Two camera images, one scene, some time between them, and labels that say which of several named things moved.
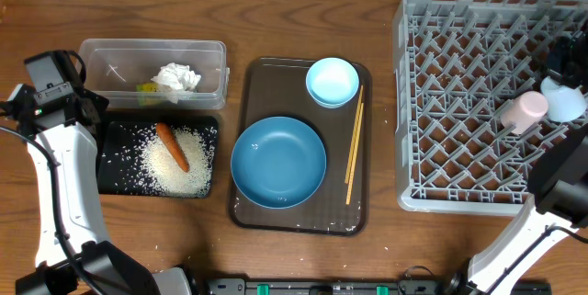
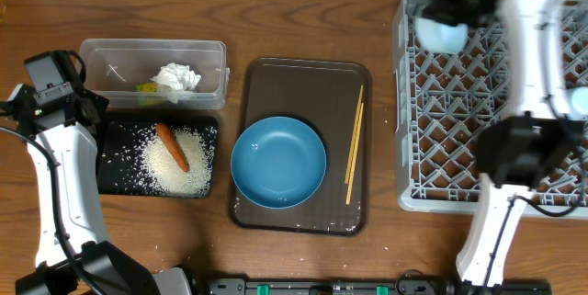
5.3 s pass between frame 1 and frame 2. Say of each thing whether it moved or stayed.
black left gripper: stayed
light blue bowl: moved
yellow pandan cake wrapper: stayed
